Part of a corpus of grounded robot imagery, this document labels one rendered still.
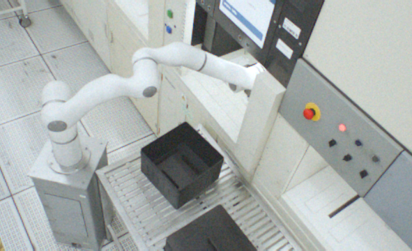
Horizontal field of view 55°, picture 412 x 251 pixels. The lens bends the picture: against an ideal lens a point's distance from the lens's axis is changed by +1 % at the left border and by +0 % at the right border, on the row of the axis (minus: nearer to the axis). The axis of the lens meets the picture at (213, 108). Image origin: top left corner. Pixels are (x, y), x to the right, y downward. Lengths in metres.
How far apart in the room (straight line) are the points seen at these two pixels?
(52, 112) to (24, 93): 1.78
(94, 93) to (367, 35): 1.02
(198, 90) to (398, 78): 1.22
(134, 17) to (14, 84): 1.29
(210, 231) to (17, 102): 2.10
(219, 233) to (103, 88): 0.76
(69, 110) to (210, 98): 0.80
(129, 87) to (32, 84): 1.97
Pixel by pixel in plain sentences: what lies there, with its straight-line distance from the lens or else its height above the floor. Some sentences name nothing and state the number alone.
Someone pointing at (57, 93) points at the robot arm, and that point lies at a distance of 1.71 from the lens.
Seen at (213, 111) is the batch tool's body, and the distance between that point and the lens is 2.06.
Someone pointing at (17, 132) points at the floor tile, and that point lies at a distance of 3.18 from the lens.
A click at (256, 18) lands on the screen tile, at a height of 1.57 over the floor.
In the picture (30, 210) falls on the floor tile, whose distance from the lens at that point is 2.80.
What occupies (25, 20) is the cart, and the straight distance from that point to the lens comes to 3.99.
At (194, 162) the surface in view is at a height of 0.77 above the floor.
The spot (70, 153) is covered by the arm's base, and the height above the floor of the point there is 0.87.
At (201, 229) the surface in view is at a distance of 1.71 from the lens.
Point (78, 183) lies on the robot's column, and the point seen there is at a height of 0.76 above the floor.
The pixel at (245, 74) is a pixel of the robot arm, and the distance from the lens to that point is 1.66.
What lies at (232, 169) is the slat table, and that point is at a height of 0.76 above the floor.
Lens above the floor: 2.41
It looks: 48 degrees down
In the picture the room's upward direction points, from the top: 11 degrees clockwise
